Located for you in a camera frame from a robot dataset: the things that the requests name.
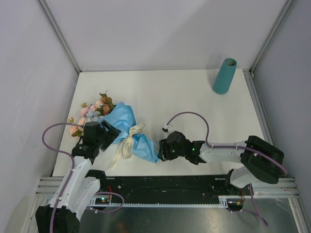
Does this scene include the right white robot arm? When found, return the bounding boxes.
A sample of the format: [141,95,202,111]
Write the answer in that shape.
[158,131,288,195]

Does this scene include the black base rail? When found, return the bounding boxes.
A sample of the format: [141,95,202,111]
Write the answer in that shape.
[90,175,250,210]

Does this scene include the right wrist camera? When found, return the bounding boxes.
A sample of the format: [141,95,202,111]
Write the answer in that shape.
[162,124,174,133]

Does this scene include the artificial flower bunch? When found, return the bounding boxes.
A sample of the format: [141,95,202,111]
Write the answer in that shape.
[67,92,116,137]

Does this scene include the blue wrapping paper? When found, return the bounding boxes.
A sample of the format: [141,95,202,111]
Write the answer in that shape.
[103,102,159,163]

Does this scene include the aluminium frame rails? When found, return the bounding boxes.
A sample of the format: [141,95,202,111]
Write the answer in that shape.
[37,0,311,233]

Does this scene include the teal conical vase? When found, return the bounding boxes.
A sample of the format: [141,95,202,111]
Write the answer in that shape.
[212,58,237,95]

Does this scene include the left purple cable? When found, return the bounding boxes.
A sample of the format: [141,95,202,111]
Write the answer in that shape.
[41,122,85,233]

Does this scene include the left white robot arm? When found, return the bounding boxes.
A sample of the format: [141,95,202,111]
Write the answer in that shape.
[35,120,121,233]

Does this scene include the cream printed ribbon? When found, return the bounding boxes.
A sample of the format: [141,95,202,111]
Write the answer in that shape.
[107,123,145,169]

